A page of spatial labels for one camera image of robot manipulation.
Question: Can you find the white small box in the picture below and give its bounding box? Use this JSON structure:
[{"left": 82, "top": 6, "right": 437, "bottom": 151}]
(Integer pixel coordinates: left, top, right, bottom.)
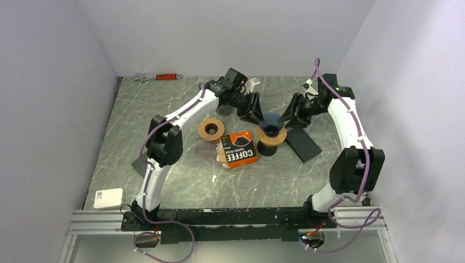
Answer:
[{"left": 93, "top": 188, "right": 124, "bottom": 210}]

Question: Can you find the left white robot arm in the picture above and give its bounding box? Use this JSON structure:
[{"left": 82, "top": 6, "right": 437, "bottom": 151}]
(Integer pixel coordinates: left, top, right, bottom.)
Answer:
[{"left": 135, "top": 68, "right": 263, "bottom": 230}]

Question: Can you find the black flat box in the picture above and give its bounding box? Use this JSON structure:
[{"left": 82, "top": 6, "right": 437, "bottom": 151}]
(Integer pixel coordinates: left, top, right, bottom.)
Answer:
[
  {"left": 131, "top": 155, "right": 148, "bottom": 178},
  {"left": 285, "top": 128, "right": 322, "bottom": 163}
]

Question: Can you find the right black flat box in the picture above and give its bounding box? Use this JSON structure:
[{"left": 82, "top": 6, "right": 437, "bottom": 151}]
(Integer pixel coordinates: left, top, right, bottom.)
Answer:
[{"left": 285, "top": 128, "right": 322, "bottom": 163}]

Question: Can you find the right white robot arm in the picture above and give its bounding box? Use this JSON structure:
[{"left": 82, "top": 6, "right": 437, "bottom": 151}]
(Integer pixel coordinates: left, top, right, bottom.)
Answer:
[{"left": 279, "top": 73, "right": 385, "bottom": 227}]

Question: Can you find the aluminium frame rail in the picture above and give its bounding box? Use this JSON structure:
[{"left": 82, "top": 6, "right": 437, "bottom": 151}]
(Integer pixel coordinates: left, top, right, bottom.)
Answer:
[{"left": 69, "top": 207, "right": 375, "bottom": 235}]

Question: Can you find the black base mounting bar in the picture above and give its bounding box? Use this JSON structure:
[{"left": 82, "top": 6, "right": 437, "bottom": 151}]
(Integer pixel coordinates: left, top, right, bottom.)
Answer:
[{"left": 121, "top": 202, "right": 336, "bottom": 244}]

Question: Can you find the black server base cup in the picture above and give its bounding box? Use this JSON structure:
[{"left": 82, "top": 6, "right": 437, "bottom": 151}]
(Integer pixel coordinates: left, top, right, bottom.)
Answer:
[{"left": 257, "top": 141, "right": 277, "bottom": 157}]

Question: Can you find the orange handled wrench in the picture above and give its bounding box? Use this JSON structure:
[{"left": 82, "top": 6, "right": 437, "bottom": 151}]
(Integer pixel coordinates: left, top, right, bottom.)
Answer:
[{"left": 133, "top": 73, "right": 183, "bottom": 82}]

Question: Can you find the wooden dripper ring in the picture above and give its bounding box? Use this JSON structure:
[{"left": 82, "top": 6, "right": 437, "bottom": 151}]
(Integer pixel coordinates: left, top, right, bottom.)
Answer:
[
  {"left": 197, "top": 118, "right": 225, "bottom": 142},
  {"left": 256, "top": 125, "right": 288, "bottom": 147}
]

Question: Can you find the grey cup with wood band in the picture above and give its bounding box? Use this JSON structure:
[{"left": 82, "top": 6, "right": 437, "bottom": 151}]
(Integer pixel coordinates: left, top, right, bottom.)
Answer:
[{"left": 216, "top": 105, "right": 234, "bottom": 117}]

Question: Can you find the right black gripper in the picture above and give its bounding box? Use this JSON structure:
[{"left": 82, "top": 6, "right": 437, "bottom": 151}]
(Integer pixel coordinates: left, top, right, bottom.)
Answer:
[{"left": 278, "top": 93, "right": 327, "bottom": 129}]

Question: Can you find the orange coffee filter box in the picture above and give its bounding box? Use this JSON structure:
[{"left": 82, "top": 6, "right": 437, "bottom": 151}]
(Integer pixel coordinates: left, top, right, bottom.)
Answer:
[{"left": 216, "top": 130, "right": 258, "bottom": 169}]

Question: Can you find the left black flat box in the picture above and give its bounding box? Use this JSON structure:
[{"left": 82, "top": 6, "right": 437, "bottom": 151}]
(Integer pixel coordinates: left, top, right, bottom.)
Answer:
[{"left": 131, "top": 155, "right": 148, "bottom": 178}]

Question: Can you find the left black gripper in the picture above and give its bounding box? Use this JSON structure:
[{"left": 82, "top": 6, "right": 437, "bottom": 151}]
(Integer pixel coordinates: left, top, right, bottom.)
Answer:
[{"left": 229, "top": 90, "right": 265, "bottom": 126}]

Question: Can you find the blue ribbed glass dripper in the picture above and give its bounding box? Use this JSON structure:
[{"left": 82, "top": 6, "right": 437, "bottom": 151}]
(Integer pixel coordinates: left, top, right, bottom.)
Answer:
[{"left": 258, "top": 112, "right": 284, "bottom": 138}]

